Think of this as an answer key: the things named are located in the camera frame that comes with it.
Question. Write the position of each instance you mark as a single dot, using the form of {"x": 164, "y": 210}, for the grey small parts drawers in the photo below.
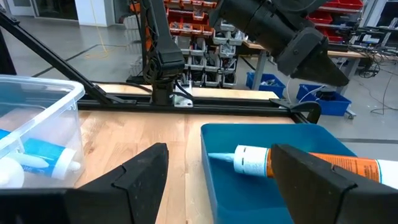
{"x": 214, "y": 62}

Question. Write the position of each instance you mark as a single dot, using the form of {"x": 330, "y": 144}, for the white arm base bracket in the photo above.
{"x": 183, "y": 99}

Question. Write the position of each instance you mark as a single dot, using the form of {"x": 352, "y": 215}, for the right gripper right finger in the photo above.
{"x": 326, "y": 199}

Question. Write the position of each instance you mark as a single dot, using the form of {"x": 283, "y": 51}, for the black frame corner clamp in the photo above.
{"x": 306, "y": 107}

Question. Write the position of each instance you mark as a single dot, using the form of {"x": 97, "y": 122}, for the red bin rack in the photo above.
{"x": 348, "y": 4}

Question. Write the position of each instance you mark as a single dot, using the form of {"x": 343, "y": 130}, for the wooden workbench grey legs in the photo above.
{"x": 345, "y": 53}

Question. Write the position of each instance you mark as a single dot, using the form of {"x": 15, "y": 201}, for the clear plastic bin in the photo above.
{"x": 46, "y": 102}

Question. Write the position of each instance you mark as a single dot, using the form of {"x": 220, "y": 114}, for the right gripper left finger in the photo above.
{"x": 124, "y": 202}

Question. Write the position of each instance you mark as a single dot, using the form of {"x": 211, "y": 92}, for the orange bin shelf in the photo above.
{"x": 189, "y": 28}

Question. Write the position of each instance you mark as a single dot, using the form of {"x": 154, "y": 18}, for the blue plastic tray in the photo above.
{"x": 242, "y": 196}

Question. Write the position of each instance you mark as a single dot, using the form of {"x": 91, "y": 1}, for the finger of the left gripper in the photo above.
{"x": 323, "y": 73}

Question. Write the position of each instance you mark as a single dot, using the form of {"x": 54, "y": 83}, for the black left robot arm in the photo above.
{"x": 163, "y": 59}

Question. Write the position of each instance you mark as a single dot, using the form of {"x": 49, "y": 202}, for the orange sealant tube white nozzle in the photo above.
{"x": 252, "y": 160}

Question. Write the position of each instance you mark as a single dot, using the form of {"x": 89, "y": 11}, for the black aluminium table frame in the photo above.
{"x": 233, "y": 107}

